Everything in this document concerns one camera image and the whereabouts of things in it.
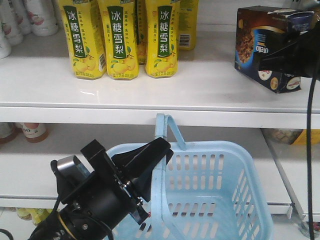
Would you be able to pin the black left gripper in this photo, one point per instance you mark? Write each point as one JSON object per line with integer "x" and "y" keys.
{"x": 115, "y": 188}

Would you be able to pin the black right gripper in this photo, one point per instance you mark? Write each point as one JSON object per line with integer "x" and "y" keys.
{"x": 291, "y": 53}

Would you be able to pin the dark blue cookie box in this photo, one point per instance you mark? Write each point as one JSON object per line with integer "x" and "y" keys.
{"x": 262, "y": 30}

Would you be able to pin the light blue plastic basket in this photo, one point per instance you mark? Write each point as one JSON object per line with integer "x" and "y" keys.
{"x": 208, "y": 190}

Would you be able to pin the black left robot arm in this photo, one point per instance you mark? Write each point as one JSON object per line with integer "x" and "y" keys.
{"x": 52, "y": 229}

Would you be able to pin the clear cookie tub yellow label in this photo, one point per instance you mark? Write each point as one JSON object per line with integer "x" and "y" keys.
{"x": 286, "y": 136}

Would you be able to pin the yellow pear drink bottle rear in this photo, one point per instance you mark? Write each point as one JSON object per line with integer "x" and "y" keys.
{"x": 187, "y": 29}

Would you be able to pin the yellow pear drink bottle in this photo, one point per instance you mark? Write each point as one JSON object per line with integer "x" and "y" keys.
{"x": 187, "y": 29}
{"x": 84, "y": 34}
{"x": 162, "y": 38}
{"x": 119, "y": 28}

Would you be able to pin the orange tea bottle lower shelf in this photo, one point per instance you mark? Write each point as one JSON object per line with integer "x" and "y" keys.
{"x": 34, "y": 132}

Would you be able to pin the yellow pear drink bottle right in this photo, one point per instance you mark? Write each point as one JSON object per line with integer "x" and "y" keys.
{"x": 162, "y": 38}

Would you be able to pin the white store shelving unit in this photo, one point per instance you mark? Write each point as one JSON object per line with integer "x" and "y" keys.
{"x": 208, "y": 99}

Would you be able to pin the yellow pear drink bottle middle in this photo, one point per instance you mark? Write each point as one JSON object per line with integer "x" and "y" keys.
{"x": 119, "y": 28}

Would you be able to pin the yellow pear drink bottle left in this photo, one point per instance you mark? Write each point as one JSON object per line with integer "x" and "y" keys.
{"x": 84, "y": 34}

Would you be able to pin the white yogurt bottle right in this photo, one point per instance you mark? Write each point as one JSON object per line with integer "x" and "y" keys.
{"x": 42, "y": 17}

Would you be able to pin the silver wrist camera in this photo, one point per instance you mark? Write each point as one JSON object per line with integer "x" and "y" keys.
{"x": 71, "y": 168}

